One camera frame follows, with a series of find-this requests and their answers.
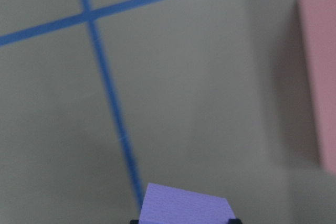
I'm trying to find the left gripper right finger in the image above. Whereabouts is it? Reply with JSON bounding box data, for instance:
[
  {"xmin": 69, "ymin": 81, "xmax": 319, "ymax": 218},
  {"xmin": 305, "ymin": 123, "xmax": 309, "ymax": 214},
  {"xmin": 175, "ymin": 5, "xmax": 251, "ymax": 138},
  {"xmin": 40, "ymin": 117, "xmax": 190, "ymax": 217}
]
[{"xmin": 227, "ymin": 218, "xmax": 240, "ymax": 224}]

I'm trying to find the pink plastic bin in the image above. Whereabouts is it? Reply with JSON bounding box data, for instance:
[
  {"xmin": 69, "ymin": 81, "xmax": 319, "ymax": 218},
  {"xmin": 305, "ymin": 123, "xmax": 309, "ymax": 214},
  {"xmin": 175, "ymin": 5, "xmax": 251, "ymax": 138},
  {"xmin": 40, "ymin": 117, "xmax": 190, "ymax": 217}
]
[{"xmin": 298, "ymin": 0, "xmax": 335, "ymax": 174}]

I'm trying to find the purple foam block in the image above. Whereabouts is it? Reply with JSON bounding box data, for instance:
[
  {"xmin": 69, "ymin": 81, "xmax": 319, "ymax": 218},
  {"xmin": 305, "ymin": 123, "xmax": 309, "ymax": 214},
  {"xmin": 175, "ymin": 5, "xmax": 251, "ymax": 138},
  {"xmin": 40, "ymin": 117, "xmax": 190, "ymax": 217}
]
[{"xmin": 139, "ymin": 183, "xmax": 236, "ymax": 223}]

